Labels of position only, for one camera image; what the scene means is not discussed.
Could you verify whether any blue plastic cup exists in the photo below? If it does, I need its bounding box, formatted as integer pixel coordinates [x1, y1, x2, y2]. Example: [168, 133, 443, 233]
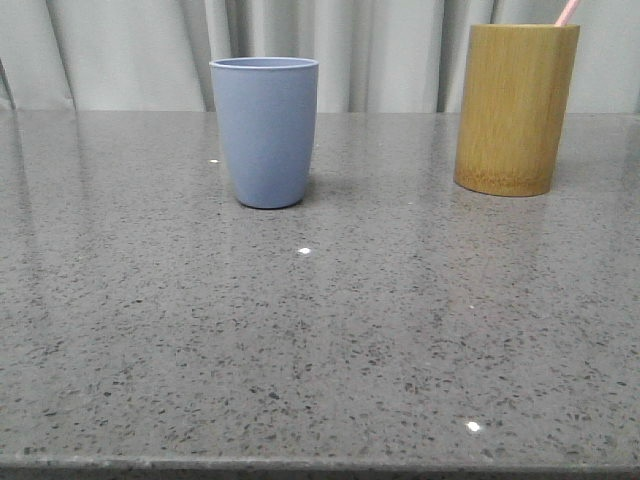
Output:
[210, 57, 319, 209]

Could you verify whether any bamboo wooden holder cup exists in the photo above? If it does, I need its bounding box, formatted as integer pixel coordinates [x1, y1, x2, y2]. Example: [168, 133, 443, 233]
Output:
[454, 24, 580, 197]

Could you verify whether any grey pleated curtain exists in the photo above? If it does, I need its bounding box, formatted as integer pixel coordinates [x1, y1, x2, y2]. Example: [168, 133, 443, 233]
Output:
[0, 0, 640, 115]

